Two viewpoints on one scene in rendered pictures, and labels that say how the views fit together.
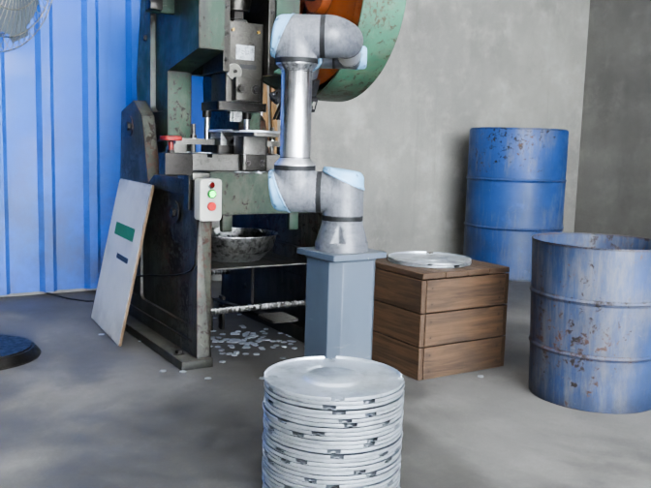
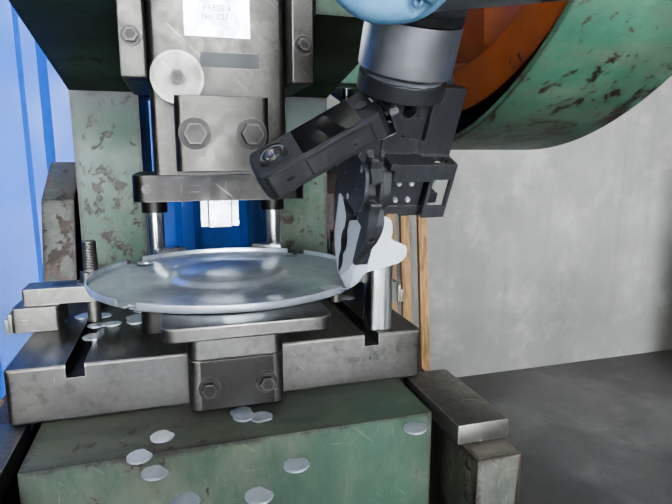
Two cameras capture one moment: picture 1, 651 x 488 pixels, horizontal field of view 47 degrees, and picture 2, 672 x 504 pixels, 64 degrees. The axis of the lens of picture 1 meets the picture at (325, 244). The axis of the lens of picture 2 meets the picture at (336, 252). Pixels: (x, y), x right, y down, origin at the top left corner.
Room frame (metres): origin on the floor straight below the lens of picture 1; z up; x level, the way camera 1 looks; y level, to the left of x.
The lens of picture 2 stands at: (2.19, 0.02, 0.91)
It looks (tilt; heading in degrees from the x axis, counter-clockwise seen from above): 10 degrees down; 15
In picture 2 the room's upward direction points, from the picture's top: straight up
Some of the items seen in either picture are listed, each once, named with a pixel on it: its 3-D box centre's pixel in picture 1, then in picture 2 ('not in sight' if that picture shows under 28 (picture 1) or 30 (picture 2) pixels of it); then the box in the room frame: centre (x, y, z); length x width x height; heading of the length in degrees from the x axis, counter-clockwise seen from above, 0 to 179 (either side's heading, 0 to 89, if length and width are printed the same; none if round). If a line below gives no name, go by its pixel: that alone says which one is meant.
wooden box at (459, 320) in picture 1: (426, 310); not in sight; (2.61, -0.37, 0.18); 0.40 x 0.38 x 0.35; 32
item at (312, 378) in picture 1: (333, 377); not in sight; (1.52, -0.02, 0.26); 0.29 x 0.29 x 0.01
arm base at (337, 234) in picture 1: (341, 232); not in sight; (2.12, -0.05, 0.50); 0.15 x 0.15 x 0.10
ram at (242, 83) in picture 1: (239, 61); (215, 46); (2.79, 0.33, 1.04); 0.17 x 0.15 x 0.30; 32
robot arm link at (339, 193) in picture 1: (340, 191); not in sight; (2.12, -0.04, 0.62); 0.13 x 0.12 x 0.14; 87
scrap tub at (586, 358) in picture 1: (597, 318); not in sight; (2.28, -0.84, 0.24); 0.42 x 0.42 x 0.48
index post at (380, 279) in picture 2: not in sight; (378, 288); (2.81, 0.13, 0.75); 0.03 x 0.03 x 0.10; 32
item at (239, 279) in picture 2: (248, 132); (228, 273); (2.72, 0.28, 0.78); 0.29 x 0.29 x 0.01
